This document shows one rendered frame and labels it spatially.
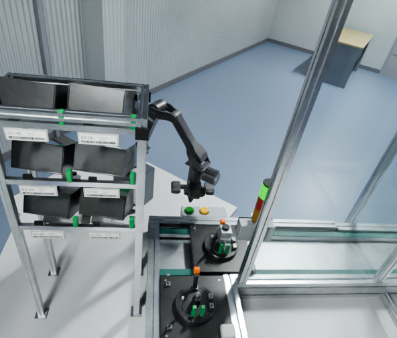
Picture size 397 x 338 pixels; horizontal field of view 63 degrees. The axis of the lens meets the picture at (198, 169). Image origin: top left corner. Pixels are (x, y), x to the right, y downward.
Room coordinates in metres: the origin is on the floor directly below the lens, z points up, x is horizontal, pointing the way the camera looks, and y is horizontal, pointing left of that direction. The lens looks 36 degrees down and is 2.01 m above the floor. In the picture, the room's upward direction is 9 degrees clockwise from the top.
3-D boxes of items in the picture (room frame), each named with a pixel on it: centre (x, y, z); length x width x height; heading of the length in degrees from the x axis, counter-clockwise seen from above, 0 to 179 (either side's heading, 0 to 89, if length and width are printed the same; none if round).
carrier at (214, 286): (0.62, -0.07, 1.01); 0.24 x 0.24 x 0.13; 11
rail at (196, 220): (1.07, -0.26, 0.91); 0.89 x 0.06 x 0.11; 101
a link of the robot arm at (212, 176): (1.07, -0.03, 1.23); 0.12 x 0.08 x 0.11; 67
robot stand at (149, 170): (1.20, 0.30, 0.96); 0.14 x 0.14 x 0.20; 64
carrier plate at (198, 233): (0.89, -0.14, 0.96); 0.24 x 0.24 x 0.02; 11
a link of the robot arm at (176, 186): (1.08, 0.01, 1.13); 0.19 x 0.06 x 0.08; 101
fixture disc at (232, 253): (0.89, -0.14, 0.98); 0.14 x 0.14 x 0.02
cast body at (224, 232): (0.88, -0.15, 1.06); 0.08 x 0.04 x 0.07; 12
